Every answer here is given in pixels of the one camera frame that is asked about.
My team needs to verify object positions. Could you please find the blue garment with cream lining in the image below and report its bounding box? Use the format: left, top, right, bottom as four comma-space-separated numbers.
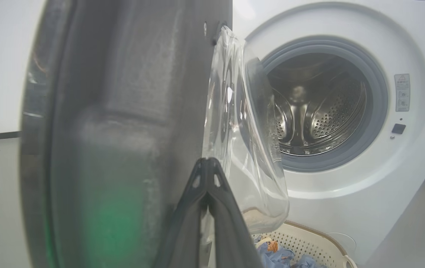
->
255, 238, 295, 268

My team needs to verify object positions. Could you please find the round white filter cover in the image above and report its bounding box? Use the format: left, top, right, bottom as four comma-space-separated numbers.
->
326, 233, 357, 257

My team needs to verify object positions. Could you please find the dark washing machine door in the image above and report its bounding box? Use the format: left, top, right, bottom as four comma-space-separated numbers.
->
19, 0, 290, 268

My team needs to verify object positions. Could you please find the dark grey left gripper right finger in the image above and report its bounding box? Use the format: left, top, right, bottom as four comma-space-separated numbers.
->
207, 157, 265, 268

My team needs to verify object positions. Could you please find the blue bear-print garment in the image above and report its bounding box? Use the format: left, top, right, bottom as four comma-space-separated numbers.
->
294, 255, 328, 268

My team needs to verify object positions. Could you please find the steel washing machine drum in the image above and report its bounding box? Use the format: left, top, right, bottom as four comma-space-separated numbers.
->
266, 52, 367, 157

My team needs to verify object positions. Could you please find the cream perforated basket brown rim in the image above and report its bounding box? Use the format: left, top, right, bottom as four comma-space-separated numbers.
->
252, 220, 358, 268

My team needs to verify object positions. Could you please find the white front-load washing machine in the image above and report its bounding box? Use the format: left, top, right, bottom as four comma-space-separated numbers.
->
232, 0, 425, 267

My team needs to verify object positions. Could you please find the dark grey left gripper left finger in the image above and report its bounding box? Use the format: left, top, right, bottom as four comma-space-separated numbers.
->
153, 158, 209, 268

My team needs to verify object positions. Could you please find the grey warning sticker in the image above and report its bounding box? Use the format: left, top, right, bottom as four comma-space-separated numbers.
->
394, 73, 410, 112

